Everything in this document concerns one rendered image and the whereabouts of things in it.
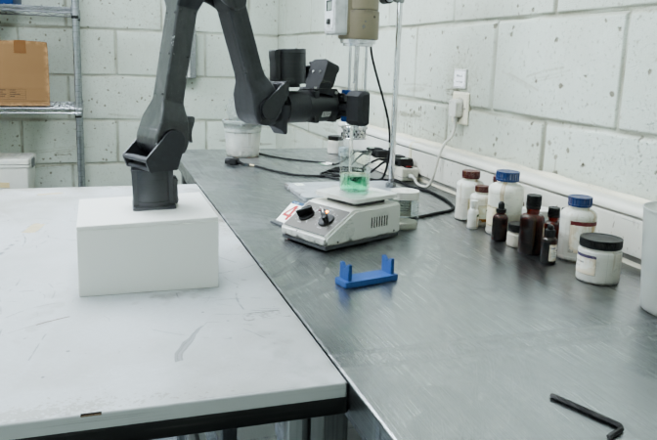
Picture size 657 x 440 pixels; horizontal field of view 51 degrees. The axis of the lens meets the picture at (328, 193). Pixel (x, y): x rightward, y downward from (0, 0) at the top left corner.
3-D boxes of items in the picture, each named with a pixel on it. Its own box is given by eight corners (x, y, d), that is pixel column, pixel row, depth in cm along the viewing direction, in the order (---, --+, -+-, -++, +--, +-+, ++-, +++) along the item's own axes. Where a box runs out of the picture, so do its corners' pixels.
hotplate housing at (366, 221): (325, 253, 124) (327, 209, 123) (280, 238, 134) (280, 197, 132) (408, 235, 139) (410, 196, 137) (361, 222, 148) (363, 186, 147)
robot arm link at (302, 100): (281, 135, 120) (281, 81, 118) (261, 133, 124) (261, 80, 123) (312, 133, 124) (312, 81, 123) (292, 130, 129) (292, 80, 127)
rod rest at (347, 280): (345, 289, 105) (346, 266, 104) (333, 283, 108) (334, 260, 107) (398, 280, 110) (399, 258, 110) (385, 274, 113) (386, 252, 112)
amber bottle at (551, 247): (537, 262, 123) (541, 224, 121) (542, 259, 125) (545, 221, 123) (552, 265, 121) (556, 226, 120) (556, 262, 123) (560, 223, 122)
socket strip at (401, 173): (401, 181, 200) (402, 166, 199) (353, 160, 237) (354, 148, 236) (418, 181, 202) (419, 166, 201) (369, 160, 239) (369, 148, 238)
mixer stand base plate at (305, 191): (304, 200, 168) (304, 197, 168) (284, 186, 187) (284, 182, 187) (416, 197, 178) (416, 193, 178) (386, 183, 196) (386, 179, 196)
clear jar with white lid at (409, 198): (422, 231, 143) (424, 193, 141) (395, 232, 141) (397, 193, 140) (411, 224, 149) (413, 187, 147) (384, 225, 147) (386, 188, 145)
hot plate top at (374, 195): (355, 204, 128) (355, 199, 128) (313, 194, 137) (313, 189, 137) (399, 198, 136) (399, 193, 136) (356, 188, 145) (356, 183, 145)
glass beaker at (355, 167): (345, 189, 140) (347, 147, 139) (374, 192, 138) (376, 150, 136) (330, 195, 134) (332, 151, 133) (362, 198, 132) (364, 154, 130)
